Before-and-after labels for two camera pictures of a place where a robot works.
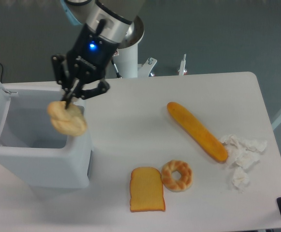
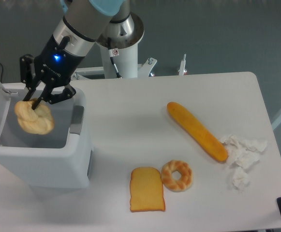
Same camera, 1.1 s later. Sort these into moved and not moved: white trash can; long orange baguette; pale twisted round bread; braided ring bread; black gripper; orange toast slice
Moved: black gripper; pale twisted round bread
Not moved: orange toast slice; long orange baguette; white trash can; braided ring bread
